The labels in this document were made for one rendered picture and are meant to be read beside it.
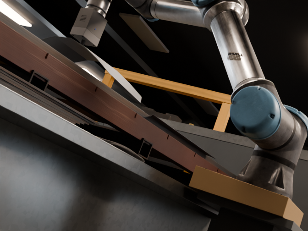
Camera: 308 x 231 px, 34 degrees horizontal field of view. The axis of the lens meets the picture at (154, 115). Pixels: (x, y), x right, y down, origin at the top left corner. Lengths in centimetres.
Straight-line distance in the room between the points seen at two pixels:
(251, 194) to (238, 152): 101
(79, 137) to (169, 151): 63
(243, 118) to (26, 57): 51
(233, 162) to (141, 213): 86
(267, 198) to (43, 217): 51
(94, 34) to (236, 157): 85
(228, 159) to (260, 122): 106
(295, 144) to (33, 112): 71
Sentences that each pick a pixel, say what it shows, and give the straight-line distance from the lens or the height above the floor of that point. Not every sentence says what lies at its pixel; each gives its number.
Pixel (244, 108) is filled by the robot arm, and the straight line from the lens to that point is 122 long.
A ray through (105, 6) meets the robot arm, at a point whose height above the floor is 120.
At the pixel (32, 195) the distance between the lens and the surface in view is 114.
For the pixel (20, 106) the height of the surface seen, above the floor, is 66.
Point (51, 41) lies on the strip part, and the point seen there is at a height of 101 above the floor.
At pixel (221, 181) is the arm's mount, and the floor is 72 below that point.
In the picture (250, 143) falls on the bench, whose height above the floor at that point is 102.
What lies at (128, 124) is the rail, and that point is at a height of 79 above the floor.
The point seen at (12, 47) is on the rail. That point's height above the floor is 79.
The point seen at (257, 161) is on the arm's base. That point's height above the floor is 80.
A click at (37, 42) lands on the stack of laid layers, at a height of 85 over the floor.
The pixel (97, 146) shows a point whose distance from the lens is 100.
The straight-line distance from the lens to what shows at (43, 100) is 99.
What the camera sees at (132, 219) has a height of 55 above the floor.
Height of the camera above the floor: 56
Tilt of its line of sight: 11 degrees up
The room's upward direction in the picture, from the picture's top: 21 degrees clockwise
